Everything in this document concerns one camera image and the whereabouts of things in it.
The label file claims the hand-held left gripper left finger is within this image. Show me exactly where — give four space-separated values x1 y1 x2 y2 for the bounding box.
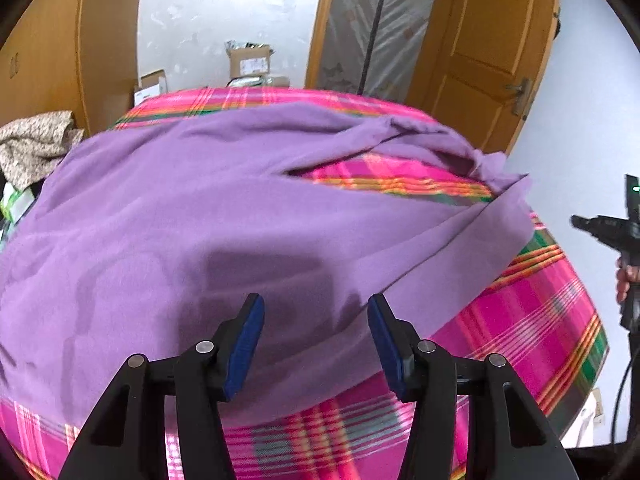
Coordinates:
59 293 266 480

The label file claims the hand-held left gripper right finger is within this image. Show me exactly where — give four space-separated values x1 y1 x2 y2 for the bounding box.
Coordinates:
367 293 581 480

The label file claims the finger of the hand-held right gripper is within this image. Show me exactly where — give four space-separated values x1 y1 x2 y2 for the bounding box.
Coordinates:
571 215 623 248

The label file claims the purple garment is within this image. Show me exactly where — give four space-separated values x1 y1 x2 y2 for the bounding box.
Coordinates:
0 101 533 423

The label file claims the person's right hand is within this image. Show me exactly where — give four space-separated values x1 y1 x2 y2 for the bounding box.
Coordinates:
616 255 640 303

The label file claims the pink plaid blanket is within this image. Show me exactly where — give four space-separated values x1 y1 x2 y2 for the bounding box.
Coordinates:
0 86 611 480

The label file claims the wooden door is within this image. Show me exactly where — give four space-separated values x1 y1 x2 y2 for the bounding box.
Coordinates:
405 0 561 156

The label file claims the grey parcel bag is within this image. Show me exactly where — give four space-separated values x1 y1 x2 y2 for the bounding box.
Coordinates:
227 75 291 90

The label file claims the green white bag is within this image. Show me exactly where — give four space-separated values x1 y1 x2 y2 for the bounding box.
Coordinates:
0 182 33 231

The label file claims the small white cardboard box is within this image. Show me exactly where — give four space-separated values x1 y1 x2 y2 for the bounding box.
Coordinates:
132 70 168 108

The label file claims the large cardboard box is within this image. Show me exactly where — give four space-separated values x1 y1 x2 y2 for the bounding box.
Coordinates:
225 40 277 78

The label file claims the beige floral cloth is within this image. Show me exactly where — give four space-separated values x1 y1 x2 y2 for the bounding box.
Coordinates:
0 110 85 191

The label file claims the grey plastic zip cover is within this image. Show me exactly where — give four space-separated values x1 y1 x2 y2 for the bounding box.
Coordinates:
317 0 443 106

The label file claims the wooden wardrobe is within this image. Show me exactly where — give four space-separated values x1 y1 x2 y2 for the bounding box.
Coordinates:
0 0 146 136

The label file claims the metal door handle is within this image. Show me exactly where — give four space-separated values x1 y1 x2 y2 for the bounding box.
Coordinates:
505 78 533 121

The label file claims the black cable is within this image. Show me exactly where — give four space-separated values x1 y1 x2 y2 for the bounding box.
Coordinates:
607 330 635 446

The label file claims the wooden door frame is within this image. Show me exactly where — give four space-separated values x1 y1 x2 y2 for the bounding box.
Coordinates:
305 0 342 92

